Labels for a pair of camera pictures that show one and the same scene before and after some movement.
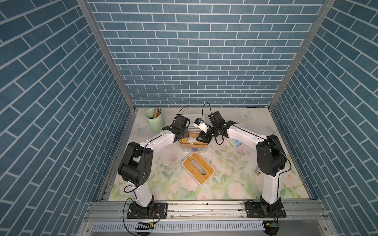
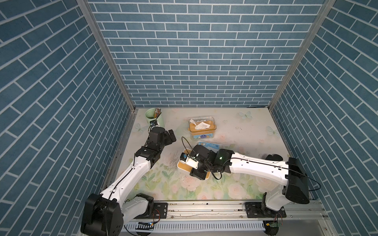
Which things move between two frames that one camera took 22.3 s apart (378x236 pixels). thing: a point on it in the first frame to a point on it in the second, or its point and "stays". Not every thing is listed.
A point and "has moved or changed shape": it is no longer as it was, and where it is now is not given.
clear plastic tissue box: [191, 144] has moved or changed shape
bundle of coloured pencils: [157, 112] stays
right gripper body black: [211, 133] to [200, 172]
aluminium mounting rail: [116, 211] stays
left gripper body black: [183, 132] to [165, 140]
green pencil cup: [156, 124] stays
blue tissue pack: [237, 143] to [214, 147]
